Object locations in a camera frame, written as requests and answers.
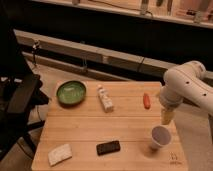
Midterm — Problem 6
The black chair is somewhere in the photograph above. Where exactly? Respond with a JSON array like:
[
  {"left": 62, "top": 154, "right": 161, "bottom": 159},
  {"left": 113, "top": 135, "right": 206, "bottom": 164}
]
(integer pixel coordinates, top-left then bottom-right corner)
[{"left": 0, "top": 0, "right": 49, "bottom": 161}]

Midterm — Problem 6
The white sponge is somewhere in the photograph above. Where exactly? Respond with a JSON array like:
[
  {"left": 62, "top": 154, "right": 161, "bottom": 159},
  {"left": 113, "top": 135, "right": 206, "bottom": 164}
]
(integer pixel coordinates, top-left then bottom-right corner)
[{"left": 48, "top": 144, "right": 72, "bottom": 166}]

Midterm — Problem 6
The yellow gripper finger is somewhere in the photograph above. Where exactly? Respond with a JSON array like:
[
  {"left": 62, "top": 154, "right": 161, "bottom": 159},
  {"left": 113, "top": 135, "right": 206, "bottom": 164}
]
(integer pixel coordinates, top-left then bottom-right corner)
[{"left": 161, "top": 108, "right": 174, "bottom": 125}]

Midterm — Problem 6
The green bowl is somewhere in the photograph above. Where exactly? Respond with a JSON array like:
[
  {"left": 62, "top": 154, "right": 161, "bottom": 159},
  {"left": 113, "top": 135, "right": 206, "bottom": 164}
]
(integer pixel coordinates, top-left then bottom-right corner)
[{"left": 56, "top": 80, "right": 86, "bottom": 106}]

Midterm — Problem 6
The black phone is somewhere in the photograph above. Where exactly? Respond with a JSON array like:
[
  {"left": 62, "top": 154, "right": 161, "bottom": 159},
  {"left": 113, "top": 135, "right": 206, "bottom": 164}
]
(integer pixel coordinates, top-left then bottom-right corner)
[{"left": 96, "top": 141, "right": 121, "bottom": 156}]

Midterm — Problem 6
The white tube bottle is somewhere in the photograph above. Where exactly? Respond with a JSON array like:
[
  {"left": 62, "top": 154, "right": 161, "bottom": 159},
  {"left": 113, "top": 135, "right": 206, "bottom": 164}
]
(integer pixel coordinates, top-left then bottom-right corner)
[{"left": 97, "top": 85, "right": 114, "bottom": 113}]

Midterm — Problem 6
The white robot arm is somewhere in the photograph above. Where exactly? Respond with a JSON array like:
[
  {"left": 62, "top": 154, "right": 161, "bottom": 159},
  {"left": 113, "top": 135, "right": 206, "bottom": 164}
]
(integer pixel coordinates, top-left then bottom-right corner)
[{"left": 159, "top": 61, "right": 213, "bottom": 125}]

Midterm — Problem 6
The wooden table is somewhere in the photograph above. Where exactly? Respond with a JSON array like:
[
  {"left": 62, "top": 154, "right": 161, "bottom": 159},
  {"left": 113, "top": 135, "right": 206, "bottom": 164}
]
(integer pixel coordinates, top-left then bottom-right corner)
[{"left": 32, "top": 81, "right": 188, "bottom": 171}]

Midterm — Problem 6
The orange carrot toy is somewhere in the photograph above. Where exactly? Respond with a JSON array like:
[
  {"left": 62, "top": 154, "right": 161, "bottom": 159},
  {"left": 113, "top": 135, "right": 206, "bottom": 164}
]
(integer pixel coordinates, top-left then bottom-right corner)
[{"left": 143, "top": 93, "right": 151, "bottom": 109}]

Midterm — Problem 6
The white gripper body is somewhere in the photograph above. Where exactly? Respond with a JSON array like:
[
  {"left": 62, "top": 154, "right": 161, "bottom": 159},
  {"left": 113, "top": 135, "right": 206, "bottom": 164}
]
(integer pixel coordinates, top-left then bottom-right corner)
[{"left": 159, "top": 87, "right": 182, "bottom": 114}]

